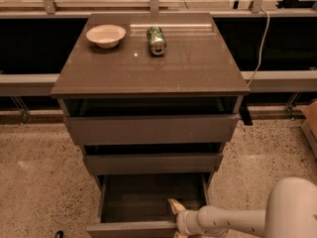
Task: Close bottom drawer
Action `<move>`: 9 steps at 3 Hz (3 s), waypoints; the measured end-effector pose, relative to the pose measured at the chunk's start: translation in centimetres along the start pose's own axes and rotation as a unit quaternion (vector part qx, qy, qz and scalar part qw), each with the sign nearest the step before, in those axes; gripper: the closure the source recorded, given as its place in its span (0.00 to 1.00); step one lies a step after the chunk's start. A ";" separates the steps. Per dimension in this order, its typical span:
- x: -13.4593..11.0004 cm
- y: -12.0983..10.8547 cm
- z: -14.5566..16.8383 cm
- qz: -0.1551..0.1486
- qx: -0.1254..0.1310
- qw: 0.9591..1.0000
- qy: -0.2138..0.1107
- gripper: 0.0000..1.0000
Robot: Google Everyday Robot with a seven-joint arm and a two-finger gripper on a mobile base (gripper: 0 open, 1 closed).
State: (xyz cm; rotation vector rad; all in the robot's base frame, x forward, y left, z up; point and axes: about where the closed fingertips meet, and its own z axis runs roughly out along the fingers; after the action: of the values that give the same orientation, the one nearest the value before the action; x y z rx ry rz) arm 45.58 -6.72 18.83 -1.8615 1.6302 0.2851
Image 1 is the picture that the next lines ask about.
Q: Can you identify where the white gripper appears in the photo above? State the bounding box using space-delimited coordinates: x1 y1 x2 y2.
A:
167 198 202 238

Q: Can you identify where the grey bottom drawer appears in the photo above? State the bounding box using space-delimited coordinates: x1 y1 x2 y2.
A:
86 174 209 238

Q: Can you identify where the grey drawer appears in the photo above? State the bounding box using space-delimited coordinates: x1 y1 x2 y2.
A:
83 143 223 176
63 96 241 146
86 174 209 238

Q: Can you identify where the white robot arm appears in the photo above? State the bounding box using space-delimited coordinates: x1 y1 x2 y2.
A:
167 178 317 238

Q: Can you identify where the grey middle drawer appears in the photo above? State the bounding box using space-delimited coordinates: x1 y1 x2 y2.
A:
83 143 223 176

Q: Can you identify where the grey drawer cabinet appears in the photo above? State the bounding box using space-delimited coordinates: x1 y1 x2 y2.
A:
50 12 251 190

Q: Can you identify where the grey top drawer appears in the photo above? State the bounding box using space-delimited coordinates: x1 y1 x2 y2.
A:
63 96 241 146

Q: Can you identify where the small black object on floor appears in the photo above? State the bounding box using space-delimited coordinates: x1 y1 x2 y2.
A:
54 231 63 238

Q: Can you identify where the cardboard box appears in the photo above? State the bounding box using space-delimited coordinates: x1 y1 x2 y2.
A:
301 101 317 158

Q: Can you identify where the green soda can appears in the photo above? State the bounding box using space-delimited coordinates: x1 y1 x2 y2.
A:
147 26 166 56

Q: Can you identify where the white bowl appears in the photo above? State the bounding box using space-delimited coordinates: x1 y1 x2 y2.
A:
86 25 126 49

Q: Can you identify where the metal railing frame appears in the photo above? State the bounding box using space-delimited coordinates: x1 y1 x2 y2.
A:
0 0 317 123

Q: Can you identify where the white cable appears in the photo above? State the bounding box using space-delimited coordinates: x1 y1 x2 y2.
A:
246 7 271 87

